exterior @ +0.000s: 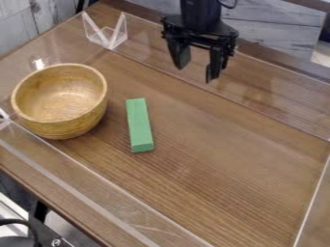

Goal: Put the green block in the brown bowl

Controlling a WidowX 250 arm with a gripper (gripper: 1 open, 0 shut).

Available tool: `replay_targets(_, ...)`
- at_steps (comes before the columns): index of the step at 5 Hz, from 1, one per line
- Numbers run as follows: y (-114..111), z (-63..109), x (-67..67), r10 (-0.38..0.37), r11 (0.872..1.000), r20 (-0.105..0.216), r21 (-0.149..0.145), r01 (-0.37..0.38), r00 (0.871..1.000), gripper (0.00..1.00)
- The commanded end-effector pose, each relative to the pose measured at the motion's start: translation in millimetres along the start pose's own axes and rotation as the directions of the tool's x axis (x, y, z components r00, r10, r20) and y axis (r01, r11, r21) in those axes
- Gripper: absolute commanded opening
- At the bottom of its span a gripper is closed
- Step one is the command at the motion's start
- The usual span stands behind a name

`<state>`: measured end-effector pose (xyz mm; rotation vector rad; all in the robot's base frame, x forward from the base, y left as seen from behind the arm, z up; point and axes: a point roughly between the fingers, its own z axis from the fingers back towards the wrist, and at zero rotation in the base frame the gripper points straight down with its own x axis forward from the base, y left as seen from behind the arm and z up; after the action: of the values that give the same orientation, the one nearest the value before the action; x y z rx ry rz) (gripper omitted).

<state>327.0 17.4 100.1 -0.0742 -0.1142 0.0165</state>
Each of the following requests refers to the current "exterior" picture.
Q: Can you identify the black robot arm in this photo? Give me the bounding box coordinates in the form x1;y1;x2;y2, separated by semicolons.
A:
162;0;238;82

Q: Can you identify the clear acrylic corner bracket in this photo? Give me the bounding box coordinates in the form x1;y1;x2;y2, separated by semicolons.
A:
82;12;129;50

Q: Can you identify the black table clamp mount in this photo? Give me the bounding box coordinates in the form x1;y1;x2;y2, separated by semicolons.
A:
29;218;75;247

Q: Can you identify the clear acrylic barrier wall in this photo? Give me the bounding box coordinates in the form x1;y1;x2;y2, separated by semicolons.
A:
0;4;330;247

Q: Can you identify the black cable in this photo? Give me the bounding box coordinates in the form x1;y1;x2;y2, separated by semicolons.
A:
0;217;45;247

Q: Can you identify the green rectangular block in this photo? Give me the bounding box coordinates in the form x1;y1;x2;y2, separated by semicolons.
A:
128;98;154;152

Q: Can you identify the brown wooden bowl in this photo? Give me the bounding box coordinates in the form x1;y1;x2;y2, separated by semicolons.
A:
11;63;109;140

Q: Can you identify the black table leg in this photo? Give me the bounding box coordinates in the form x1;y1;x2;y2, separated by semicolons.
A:
33;201;50;223

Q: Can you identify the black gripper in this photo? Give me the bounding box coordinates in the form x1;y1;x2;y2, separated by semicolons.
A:
162;14;238;82

